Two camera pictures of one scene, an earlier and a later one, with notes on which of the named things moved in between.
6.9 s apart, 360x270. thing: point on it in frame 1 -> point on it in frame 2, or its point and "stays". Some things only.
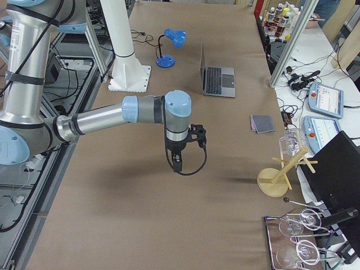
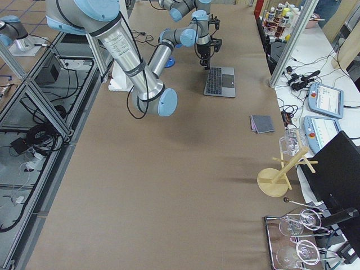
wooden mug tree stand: (274, 183) stays
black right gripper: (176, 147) -> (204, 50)
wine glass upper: (309, 218) stays
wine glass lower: (306, 252) stays
